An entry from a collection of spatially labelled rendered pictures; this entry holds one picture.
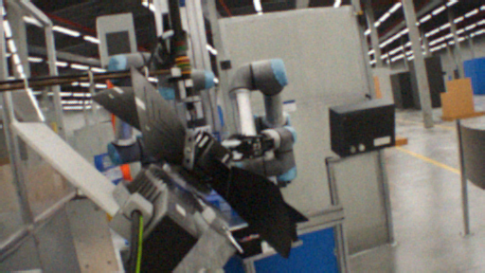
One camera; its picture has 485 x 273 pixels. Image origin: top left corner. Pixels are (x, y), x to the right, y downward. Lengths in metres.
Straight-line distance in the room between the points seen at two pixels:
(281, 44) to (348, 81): 0.60
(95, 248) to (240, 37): 2.30
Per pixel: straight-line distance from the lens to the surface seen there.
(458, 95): 13.49
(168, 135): 0.93
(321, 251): 1.76
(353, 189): 3.36
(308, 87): 3.18
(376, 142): 1.74
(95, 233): 1.08
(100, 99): 1.19
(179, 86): 1.18
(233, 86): 1.65
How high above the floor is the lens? 1.29
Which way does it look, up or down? 3 degrees down
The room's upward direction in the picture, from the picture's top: 10 degrees counter-clockwise
